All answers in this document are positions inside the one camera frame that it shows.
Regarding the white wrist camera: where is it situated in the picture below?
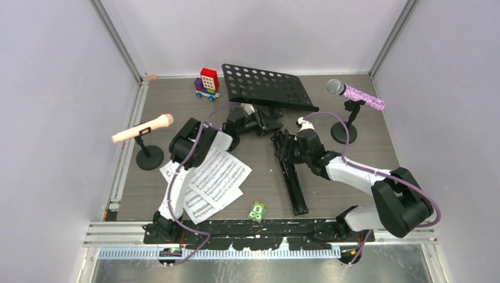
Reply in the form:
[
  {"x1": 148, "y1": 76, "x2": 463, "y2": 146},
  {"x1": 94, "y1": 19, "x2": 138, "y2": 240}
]
[
  {"x1": 241, "y1": 103, "x2": 255, "y2": 116},
  {"x1": 296, "y1": 117, "x2": 315, "y2": 135}
]

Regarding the green toy block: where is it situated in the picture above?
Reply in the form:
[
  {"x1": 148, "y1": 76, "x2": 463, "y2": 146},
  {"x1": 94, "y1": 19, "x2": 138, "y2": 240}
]
[{"x1": 247, "y1": 201, "x2": 266, "y2": 223}]

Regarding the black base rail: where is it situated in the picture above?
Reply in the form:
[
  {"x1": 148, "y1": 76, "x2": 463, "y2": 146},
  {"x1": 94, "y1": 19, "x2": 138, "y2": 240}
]
[{"x1": 142, "y1": 219, "x2": 374, "y2": 251}]

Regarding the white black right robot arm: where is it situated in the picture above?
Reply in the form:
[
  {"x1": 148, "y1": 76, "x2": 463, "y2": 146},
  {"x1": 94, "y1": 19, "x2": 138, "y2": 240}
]
[{"x1": 271, "y1": 129, "x2": 434, "y2": 242}]

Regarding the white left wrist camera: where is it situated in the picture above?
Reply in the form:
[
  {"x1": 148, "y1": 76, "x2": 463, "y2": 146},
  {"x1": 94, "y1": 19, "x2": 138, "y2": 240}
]
[{"x1": 241, "y1": 103, "x2": 255, "y2": 116}]

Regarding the black microphone stand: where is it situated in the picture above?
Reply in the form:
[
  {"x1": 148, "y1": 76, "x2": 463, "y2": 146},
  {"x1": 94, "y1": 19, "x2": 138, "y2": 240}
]
[
  {"x1": 134, "y1": 127, "x2": 164, "y2": 170},
  {"x1": 330, "y1": 100, "x2": 366, "y2": 144}
]

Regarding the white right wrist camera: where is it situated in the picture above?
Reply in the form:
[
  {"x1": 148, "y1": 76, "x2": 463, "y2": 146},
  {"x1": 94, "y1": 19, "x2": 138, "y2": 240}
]
[{"x1": 296, "y1": 117, "x2": 315, "y2": 135}]

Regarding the beige microphone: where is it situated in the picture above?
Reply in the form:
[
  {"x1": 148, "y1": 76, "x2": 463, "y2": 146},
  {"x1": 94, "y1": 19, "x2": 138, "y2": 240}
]
[{"x1": 111, "y1": 114, "x2": 174, "y2": 143}]

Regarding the sheet music page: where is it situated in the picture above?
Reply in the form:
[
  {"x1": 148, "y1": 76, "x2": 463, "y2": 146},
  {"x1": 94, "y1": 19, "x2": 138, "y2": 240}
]
[
  {"x1": 189, "y1": 148, "x2": 252, "y2": 209},
  {"x1": 159, "y1": 160, "x2": 244, "y2": 225}
]

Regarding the purple glitter microphone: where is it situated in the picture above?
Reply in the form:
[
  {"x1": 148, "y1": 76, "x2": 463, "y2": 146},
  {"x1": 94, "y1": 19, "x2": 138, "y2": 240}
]
[{"x1": 326, "y1": 79, "x2": 386, "y2": 111}]

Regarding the colourful toy block truck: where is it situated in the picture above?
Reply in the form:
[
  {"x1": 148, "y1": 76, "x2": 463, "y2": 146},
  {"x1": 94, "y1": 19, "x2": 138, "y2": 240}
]
[{"x1": 194, "y1": 68, "x2": 219, "y2": 101}]

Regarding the black music stand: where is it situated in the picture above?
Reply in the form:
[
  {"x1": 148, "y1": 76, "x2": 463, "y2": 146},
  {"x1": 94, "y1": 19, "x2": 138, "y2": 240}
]
[{"x1": 222, "y1": 64, "x2": 319, "y2": 216}]

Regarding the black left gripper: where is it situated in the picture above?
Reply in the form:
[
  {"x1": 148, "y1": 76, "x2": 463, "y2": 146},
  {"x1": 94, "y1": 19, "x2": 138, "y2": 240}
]
[{"x1": 236, "y1": 108, "x2": 282, "y2": 137}]

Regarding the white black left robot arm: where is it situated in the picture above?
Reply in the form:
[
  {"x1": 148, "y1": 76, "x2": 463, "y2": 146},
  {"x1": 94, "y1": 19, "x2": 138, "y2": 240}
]
[{"x1": 143, "y1": 104, "x2": 283, "y2": 244}]

